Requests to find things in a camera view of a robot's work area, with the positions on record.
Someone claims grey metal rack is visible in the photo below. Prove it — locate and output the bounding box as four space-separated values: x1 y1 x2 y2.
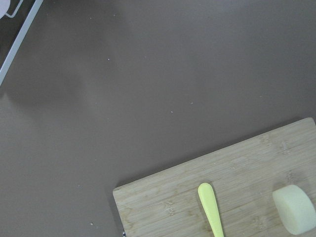
0 0 43 82

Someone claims yellow plastic knife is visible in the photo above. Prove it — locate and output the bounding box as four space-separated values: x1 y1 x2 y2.
198 183 224 237

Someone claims pale bun piece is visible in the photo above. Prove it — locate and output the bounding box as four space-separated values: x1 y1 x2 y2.
272 185 316 235

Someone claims bamboo cutting board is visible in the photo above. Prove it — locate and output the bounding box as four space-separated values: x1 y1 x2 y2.
113 118 316 237

